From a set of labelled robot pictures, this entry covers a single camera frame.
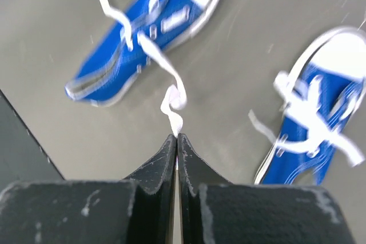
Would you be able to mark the blue sneaker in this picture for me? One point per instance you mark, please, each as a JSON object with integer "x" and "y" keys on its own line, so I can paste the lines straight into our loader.
{"x": 113, "y": 66}
{"x": 321, "y": 92}

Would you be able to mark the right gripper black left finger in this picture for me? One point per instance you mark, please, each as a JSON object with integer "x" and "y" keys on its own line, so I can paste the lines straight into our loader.
{"x": 137, "y": 209}

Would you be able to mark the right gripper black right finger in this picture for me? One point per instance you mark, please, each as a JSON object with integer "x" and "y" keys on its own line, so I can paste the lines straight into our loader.
{"x": 214, "y": 210}

